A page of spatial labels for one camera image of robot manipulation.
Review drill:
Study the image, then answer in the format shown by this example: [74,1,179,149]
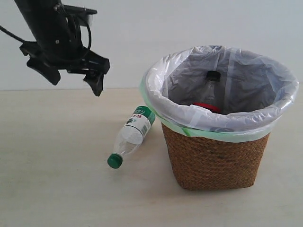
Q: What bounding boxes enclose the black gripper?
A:
[20,42,110,96]

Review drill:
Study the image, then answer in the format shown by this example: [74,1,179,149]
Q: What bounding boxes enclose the clear bottle green cap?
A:
[107,105,156,169]

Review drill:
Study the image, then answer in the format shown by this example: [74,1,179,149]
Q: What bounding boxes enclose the clear cola bottle red label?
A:
[193,70,221,114]

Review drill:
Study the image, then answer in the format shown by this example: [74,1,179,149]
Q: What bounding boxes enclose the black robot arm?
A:
[15,0,110,96]

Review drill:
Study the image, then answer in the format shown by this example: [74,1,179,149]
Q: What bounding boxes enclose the green plastic bag liner edge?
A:
[139,79,276,143]

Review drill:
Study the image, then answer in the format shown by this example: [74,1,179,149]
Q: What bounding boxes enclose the brown woven wicker basket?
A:
[162,124,269,191]

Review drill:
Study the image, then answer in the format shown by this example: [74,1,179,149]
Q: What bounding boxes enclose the white plastic trash bag liner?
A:
[142,45,299,132]

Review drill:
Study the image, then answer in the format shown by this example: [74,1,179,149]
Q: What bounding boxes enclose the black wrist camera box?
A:
[63,5,98,26]

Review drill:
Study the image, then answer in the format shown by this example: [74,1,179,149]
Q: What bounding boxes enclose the black cable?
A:
[0,24,31,44]

